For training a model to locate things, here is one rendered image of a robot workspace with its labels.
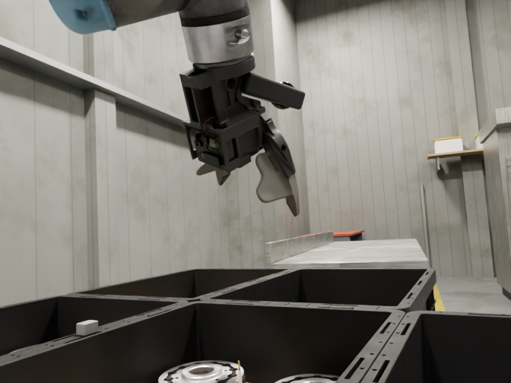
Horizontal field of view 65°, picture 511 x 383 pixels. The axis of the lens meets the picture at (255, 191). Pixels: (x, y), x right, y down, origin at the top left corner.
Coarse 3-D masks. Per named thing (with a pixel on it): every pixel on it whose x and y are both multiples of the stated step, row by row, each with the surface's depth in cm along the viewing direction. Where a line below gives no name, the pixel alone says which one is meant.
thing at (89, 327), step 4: (88, 320) 44; (92, 320) 44; (76, 324) 43; (80, 324) 43; (84, 324) 42; (88, 324) 43; (92, 324) 43; (96, 324) 44; (76, 328) 43; (80, 328) 43; (84, 328) 42; (88, 328) 43; (92, 328) 43; (96, 328) 44; (76, 332) 43; (80, 332) 43; (84, 332) 42; (88, 332) 43; (92, 332) 43
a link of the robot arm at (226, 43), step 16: (192, 32) 42; (208, 32) 41; (224, 32) 41; (240, 32) 41; (192, 48) 43; (208, 48) 42; (224, 48) 42; (240, 48) 43; (208, 64) 43; (224, 64) 43
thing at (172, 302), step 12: (36, 300) 68; (48, 300) 70; (84, 300) 69; (96, 300) 67; (108, 300) 66; (120, 300) 65; (132, 300) 64; (144, 300) 62; (156, 300) 62; (168, 300) 61; (180, 300) 60; (144, 312) 53; (108, 324) 47; (72, 336) 42; (36, 348) 39; (0, 360) 35
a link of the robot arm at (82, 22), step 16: (64, 0) 32; (80, 0) 31; (96, 0) 31; (112, 0) 32; (128, 0) 32; (144, 0) 32; (160, 0) 35; (176, 0) 37; (64, 16) 34; (80, 16) 32; (96, 16) 32; (112, 16) 33; (128, 16) 34; (144, 16) 36; (80, 32) 34; (96, 32) 35
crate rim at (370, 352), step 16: (192, 304) 57; (208, 304) 57; (224, 304) 56; (240, 304) 55; (256, 304) 54; (272, 304) 53; (144, 320) 49; (400, 320) 41; (80, 336) 42; (96, 336) 42; (384, 336) 36; (32, 352) 37; (48, 352) 38; (368, 352) 32; (0, 368) 34; (352, 368) 29; (368, 368) 29
